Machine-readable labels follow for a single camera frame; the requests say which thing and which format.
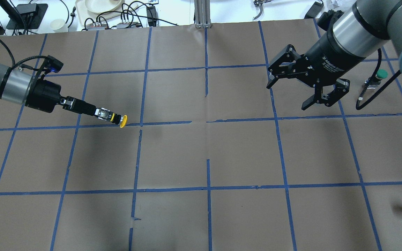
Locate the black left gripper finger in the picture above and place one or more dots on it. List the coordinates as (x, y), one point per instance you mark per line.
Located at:
(77, 106)

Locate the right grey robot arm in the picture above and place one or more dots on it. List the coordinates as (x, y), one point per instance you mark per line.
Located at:
(358, 33)

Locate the aluminium frame post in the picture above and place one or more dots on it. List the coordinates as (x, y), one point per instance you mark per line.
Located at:
(202, 14)

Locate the black power adapter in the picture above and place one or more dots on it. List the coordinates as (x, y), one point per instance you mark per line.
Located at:
(151, 16)

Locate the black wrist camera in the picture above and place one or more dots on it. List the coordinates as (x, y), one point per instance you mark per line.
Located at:
(50, 65)

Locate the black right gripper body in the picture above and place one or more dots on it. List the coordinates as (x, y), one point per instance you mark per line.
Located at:
(323, 58)

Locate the green push button switch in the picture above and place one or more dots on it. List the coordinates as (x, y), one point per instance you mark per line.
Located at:
(375, 81)

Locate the white paper cup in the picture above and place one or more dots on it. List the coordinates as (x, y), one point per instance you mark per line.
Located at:
(59, 26)

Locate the beige tray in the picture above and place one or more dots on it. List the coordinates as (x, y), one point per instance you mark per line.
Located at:
(83, 13)

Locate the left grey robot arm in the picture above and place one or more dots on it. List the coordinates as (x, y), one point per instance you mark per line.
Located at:
(15, 85)

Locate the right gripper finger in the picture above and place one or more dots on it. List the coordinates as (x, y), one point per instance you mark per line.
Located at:
(287, 64)
(341, 88)

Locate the beige plate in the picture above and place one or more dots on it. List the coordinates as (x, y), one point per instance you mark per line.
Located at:
(100, 6)

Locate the brown paper table mat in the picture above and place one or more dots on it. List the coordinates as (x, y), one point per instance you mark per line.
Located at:
(209, 160)

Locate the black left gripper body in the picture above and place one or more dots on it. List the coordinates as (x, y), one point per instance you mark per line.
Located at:
(43, 96)

